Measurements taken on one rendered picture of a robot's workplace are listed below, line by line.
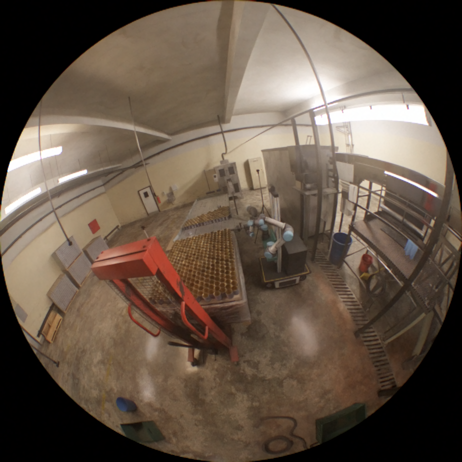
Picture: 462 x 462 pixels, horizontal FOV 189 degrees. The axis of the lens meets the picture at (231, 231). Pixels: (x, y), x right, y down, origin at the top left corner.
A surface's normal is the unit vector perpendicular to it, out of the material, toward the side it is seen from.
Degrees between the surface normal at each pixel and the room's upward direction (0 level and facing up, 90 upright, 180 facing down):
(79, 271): 90
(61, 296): 92
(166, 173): 90
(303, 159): 90
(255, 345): 0
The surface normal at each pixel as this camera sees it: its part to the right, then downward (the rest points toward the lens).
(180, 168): 0.07, 0.50
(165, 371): -0.22, -0.84
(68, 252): 0.98, -0.22
